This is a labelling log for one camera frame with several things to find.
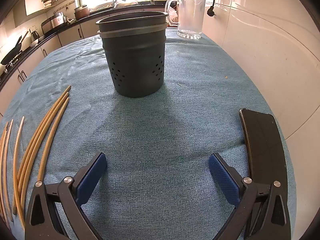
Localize white plastic bag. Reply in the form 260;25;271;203
167;5;180;27

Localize clear glass pitcher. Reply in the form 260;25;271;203
165;0;206;40

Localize steel pot lid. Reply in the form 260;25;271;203
114;1;138;8

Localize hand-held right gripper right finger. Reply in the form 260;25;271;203
208;153;292;240

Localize beige lower kitchen cabinets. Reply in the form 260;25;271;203
0;21;103;117

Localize black kitchen countertop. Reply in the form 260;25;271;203
0;2;180;83

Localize electric kettle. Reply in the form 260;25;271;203
29;29;40;43

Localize silver rice cooker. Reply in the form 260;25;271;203
41;12;66;34

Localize bunch of wooden chopsticks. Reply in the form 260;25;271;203
0;85;72;230

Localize dark grey utensil holder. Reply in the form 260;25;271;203
96;11;168;98

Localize brown clay pot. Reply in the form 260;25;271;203
74;4;90;20

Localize blue tablecloth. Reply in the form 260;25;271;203
0;27;297;240

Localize black smartphone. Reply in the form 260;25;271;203
239;108;288;195

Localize open wall cabinet with dishes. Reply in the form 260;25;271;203
24;0;77;15

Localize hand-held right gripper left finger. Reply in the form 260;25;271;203
24;152;108;240

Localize gas stove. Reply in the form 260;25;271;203
0;57;23;77

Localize black wok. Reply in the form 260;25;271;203
0;31;29;65

